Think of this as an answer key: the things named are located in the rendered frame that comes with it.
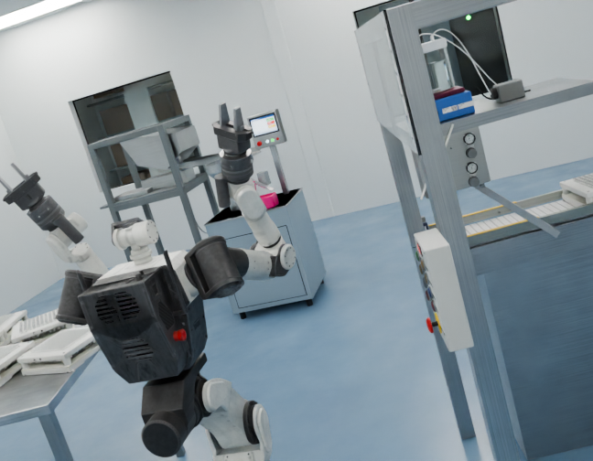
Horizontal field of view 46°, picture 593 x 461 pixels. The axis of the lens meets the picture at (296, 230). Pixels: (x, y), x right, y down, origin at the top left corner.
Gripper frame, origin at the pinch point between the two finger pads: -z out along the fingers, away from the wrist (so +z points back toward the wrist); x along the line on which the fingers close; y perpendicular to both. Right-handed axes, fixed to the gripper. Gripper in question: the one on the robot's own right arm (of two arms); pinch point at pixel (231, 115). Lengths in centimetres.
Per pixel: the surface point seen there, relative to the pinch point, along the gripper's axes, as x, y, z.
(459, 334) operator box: -73, -4, 37
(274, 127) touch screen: 190, 221, 142
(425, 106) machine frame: -50, 15, -9
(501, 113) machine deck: -40, 82, 22
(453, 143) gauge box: -30, 70, 30
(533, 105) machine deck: -48, 89, 20
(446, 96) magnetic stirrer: -22, 77, 18
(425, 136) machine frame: -52, 13, -2
